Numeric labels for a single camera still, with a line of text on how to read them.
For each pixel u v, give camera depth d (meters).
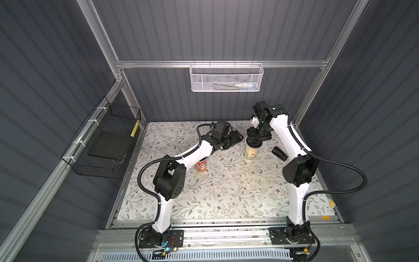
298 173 0.54
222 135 0.72
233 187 0.89
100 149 0.68
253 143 0.86
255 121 0.83
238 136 0.82
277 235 0.74
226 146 0.79
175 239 0.72
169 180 0.53
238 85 0.91
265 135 0.75
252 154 0.93
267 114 0.64
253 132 0.78
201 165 0.87
